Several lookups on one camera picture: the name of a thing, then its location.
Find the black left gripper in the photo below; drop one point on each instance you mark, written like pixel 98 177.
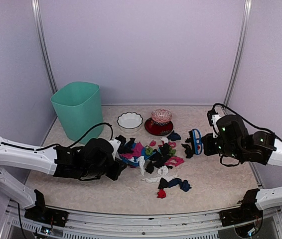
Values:
pixel 113 175

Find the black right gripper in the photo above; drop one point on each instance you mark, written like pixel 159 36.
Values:
pixel 207 140

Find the blue hand brush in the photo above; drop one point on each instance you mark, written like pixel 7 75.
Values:
pixel 195 140

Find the blue plastic dustpan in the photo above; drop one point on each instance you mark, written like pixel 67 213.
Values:
pixel 133 159

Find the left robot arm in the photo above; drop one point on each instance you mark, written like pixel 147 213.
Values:
pixel 90 162

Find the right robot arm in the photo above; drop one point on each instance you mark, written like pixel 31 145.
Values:
pixel 230 138

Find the white scalloped bowl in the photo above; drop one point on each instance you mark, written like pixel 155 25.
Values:
pixel 130 122

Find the red paper scrap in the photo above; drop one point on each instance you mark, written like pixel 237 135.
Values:
pixel 161 194

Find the red patterned bowl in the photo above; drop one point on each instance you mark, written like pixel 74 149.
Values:
pixel 156 129

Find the pink patterned inverted bowl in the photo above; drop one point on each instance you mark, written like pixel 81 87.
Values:
pixel 161 116

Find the teal plastic waste bin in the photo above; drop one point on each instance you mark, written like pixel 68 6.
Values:
pixel 78 107

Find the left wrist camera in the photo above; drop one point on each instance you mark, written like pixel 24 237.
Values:
pixel 117 143

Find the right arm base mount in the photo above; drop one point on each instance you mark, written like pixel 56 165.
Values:
pixel 247 211

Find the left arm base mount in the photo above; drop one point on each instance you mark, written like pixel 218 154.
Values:
pixel 40 213

